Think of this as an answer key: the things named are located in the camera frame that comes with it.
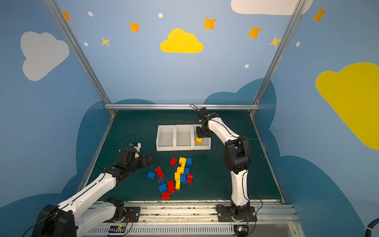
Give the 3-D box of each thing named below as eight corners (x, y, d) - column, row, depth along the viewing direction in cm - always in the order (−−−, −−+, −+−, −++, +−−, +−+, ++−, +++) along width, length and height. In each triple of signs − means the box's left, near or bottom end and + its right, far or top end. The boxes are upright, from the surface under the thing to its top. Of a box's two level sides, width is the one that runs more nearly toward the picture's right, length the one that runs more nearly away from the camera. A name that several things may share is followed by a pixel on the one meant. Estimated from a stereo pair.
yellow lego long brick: (173, 189, 83) (173, 188, 82) (174, 173, 89) (174, 172, 88) (179, 189, 84) (179, 188, 82) (180, 174, 89) (180, 172, 88)
